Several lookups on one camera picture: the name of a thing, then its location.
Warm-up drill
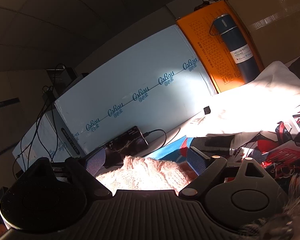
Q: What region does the black smartphone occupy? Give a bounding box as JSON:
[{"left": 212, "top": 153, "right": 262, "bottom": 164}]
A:
[{"left": 106, "top": 126, "right": 148, "bottom": 160}]

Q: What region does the brown cardboard box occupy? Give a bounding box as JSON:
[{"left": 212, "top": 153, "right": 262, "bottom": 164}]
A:
[{"left": 228, "top": 0, "right": 300, "bottom": 66}]

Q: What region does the red patterned garment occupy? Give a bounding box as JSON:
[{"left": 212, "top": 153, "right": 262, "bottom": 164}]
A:
[{"left": 230, "top": 106, "right": 300, "bottom": 185}]

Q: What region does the small light blue box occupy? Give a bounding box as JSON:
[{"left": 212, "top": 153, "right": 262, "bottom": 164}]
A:
[{"left": 12, "top": 108, "right": 71, "bottom": 171}]

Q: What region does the small black cube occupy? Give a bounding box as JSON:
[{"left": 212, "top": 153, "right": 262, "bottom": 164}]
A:
[{"left": 204, "top": 106, "right": 211, "bottom": 115}]

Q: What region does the black charging cable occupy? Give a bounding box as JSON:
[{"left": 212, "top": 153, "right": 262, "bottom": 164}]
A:
[{"left": 143, "top": 128, "right": 182, "bottom": 155}]

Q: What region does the black power adapter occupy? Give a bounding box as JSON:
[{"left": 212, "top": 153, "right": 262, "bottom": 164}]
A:
[{"left": 42, "top": 86, "right": 58, "bottom": 105}]

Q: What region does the large light blue Cobou box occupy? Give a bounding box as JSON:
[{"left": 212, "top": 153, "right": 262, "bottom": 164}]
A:
[{"left": 55, "top": 25, "right": 217, "bottom": 153}]

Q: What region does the pink knitted sweater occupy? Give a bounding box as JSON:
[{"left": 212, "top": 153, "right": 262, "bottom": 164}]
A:
[{"left": 96, "top": 156, "right": 198, "bottom": 194}]

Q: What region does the white cloth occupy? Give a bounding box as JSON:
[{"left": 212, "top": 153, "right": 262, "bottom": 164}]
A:
[{"left": 185, "top": 61, "right": 300, "bottom": 138}]

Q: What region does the dark blue vacuum bottle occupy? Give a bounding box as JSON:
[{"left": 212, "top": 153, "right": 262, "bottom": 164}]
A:
[{"left": 212, "top": 14, "right": 260, "bottom": 83}]

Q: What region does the orange box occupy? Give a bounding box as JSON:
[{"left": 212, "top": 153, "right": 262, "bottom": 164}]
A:
[{"left": 177, "top": 1, "right": 264, "bottom": 93}]

